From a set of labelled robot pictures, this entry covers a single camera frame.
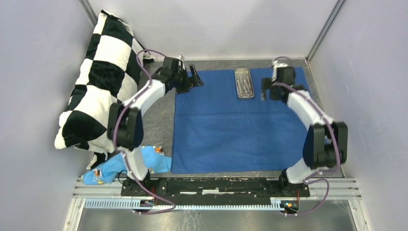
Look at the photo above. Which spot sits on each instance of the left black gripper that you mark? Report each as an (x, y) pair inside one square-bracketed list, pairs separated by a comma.
[(191, 83)]

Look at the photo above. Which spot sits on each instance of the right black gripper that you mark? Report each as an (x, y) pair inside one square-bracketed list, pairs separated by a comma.
[(266, 85)]

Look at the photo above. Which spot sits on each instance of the steel surgical scissors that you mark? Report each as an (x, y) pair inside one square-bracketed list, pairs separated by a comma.
[(249, 92)]

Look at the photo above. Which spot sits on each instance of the metal instrument tray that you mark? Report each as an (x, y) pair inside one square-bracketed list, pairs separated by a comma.
[(243, 70)]

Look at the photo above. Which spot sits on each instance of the blue surgical drape cloth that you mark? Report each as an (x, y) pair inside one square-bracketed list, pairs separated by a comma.
[(215, 131)]

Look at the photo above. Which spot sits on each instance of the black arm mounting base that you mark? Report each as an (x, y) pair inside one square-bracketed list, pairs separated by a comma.
[(224, 191)]

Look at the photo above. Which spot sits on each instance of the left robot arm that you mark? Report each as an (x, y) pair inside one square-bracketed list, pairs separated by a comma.
[(125, 126)]

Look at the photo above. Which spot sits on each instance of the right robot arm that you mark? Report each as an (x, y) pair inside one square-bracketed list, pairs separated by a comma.
[(325, 146)]

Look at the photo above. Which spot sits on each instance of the steel tweezers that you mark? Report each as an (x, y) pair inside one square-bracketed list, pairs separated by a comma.
[(238, 84)]

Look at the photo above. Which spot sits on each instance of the black white checkered pillow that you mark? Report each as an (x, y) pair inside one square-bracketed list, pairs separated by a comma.
[(110, 73)]

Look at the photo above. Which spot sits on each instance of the light blue patterned cloth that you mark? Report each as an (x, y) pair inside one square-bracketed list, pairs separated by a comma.
[(106, 172)]

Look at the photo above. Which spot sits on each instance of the steel scalpel handle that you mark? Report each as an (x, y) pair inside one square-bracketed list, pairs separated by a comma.
[(241, 85)]

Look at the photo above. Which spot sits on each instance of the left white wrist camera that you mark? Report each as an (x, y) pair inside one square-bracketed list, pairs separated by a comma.
[(181, 59)]

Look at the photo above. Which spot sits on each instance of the aluminium frame rail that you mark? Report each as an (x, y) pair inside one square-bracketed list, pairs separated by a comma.
[(340, 189)]

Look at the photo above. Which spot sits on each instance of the white slotted cable duct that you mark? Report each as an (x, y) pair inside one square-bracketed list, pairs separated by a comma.
[(146, 204)]

